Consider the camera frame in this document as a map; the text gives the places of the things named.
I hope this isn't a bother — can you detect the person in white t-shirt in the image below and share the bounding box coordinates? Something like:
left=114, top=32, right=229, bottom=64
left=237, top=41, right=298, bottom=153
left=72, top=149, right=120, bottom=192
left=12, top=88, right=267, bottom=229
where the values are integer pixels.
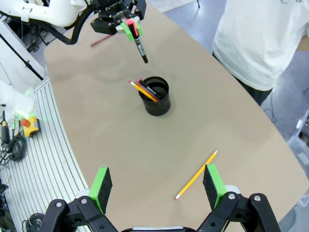
left=211, top=0, right=309, bottom=107

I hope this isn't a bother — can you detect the thin black floor cable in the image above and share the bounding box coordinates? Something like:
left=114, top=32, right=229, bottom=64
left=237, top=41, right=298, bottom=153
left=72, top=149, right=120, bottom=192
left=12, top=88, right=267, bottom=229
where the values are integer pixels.
left=263, top=91, right=279, bottom=124

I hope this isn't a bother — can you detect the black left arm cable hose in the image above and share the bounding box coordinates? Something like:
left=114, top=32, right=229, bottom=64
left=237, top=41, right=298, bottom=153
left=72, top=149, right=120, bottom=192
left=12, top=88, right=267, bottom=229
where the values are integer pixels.
left=47, top=4, right=101, bottom=46

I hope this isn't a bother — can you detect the yellow emergency stop button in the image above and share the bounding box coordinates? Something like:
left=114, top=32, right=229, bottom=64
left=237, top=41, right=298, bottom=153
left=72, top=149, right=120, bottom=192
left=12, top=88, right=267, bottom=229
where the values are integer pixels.
left=20, top=116, right=41, bottom=138

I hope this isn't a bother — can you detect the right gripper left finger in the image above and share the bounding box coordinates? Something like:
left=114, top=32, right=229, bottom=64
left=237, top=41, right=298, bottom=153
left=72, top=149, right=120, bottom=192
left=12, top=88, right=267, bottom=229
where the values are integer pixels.
left=42, top=167, right=119, bottom=232

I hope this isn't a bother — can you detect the black stand rod with clamp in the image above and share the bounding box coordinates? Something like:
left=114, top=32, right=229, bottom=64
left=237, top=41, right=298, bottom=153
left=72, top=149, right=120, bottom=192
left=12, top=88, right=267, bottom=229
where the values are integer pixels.
left=0, top=33, right=44, bottom=79

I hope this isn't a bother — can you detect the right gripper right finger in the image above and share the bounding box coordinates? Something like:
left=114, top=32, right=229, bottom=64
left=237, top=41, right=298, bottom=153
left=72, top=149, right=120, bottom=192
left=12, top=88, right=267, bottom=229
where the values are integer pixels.
left=197, top=163, right=282, bottom=232

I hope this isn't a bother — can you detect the black cable plug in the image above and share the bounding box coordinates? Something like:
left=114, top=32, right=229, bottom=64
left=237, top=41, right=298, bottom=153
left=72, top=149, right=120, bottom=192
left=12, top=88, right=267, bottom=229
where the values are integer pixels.
left=0, top=110, right=12, bottom=147

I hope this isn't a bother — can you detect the black mesh pen holder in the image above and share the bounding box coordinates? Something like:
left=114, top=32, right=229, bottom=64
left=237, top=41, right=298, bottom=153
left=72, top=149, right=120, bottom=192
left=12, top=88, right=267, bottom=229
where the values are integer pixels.
left=139, top=76, right=171, bottom=117

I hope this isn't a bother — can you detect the coiled dark cable bundle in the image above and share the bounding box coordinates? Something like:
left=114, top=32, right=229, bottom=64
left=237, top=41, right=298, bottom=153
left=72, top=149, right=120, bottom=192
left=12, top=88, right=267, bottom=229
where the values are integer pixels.
left=23, top=212, right=46, bottom=232
left=0, top=134, right=28, bottom=163

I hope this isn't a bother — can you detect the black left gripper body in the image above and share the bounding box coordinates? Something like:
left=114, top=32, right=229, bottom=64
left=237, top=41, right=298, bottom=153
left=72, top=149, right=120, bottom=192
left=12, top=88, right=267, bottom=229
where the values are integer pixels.
left=93, top=0, right=147, bottom=22

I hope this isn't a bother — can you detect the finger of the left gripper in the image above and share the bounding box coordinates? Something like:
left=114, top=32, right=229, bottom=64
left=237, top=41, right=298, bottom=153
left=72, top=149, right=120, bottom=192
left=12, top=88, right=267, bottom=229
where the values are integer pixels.
left=133, top=14, right=145, bottom=37
left=90, top=19, right=135, bottom=42

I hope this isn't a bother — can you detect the white slatted base table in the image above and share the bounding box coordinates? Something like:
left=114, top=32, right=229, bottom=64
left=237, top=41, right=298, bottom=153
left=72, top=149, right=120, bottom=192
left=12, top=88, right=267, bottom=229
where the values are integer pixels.
left=0, top=77, right=90, bottom=232

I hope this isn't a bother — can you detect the reddish brown pencil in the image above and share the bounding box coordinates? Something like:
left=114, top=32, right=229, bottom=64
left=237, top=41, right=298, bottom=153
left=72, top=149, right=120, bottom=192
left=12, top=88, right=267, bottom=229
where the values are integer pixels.
left=134, top=81, right=160, bottom=102
left=90, top=35, right=114, bottom=48

